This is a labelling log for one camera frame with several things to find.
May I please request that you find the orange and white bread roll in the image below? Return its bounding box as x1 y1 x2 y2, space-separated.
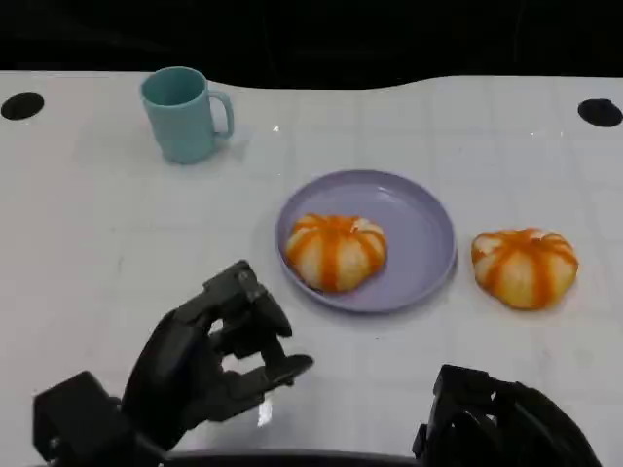
470 227 579 311
284 213 389 294

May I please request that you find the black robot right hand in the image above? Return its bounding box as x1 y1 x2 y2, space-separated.
412 364 605 467

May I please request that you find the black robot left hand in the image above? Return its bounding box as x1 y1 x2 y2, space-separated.
121 260 315 451

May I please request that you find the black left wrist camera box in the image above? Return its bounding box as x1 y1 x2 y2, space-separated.
32 371 166 467

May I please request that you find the pale green mug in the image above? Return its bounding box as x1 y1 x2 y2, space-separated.
139 66 236 165

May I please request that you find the lilac plate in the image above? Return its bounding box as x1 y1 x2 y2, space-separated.
275 169 458 314

